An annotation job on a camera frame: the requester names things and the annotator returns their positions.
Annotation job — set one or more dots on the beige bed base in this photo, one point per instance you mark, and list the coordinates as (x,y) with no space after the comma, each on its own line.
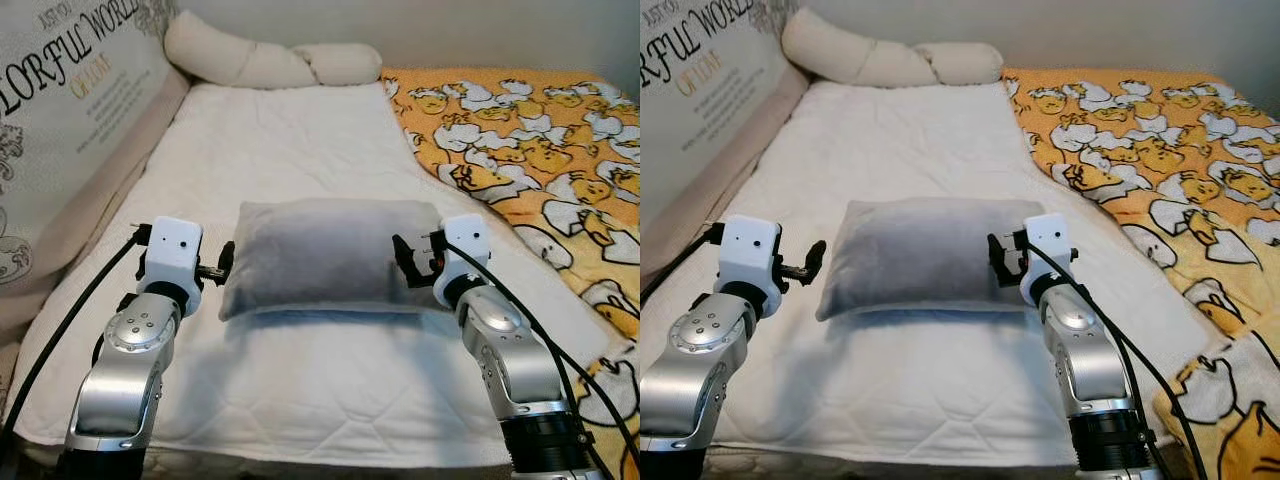
(900,473)
(300,473)

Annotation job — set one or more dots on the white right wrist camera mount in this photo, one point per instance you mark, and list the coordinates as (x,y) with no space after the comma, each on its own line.
(1045,255)
(463,255)

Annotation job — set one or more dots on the beige padded headboard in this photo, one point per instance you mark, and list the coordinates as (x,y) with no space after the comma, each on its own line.
(720,165)
(95,200)

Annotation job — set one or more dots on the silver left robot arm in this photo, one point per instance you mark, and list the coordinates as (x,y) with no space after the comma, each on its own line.
(125,370)
(690,370)

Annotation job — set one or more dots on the beige bolster pillow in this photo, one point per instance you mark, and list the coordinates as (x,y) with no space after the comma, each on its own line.
(250,60)
(870,58)

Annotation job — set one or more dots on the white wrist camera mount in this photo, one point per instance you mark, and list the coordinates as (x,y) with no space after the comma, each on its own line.
(463,255)
(748,255)
(1045,255)
(172,255)

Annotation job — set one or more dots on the grey plush pillow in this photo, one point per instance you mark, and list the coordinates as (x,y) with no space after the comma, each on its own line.
(320,255)
(920,255)

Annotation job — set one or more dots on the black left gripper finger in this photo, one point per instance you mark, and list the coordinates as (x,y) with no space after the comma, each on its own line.
(227,262)
(815,262)

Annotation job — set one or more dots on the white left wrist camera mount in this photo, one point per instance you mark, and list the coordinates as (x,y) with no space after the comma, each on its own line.
(172,255)
(748,255)

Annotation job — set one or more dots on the white quilted mattress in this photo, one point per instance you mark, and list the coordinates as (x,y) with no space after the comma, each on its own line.
(300,140)
(900,140)

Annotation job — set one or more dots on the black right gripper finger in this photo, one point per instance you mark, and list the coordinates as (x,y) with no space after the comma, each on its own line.
(405,262)
(997,260)

